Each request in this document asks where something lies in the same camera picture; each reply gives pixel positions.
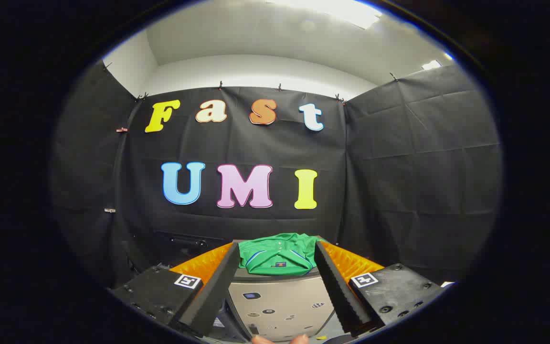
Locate black backdrop cloth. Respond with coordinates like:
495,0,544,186
51,60,504,292

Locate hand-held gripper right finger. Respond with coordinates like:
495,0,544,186
313,240,447,338

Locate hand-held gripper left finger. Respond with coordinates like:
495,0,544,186
112,241,242,338

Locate green polo shirt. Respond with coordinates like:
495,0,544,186
238,233,321,277

